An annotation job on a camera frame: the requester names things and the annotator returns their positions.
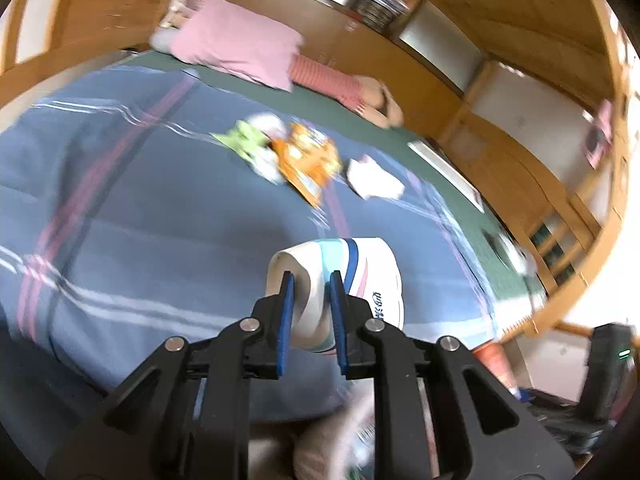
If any white paper cup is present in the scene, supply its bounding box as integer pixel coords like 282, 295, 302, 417
266, 237, 405, 354

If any white pink wrapper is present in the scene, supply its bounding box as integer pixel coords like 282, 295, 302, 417
346, 155, 405, 200

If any yellow chip bag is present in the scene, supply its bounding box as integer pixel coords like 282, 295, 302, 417
271, 122, 342, 208

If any white oval device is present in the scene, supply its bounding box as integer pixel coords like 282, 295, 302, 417
483, 231, 537, 278

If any green crumpled paper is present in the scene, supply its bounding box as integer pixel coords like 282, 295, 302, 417
212, 120, 274, 162

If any white flat board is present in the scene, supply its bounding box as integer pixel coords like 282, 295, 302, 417
407, 140, 484, 212

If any blue striped blanket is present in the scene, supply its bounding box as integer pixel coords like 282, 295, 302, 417
0, 64, 547, 470

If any striped plush doll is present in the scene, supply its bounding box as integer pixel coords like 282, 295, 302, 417
288, 55, 404, 129

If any pink hanging cloth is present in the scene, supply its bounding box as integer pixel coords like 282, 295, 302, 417
584, 100, 613, 170

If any pink pillow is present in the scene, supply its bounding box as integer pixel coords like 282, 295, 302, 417
149, 0, 304, 92

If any wooden cabinet wall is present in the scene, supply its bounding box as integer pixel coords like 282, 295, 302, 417
228, 0, 498, 142

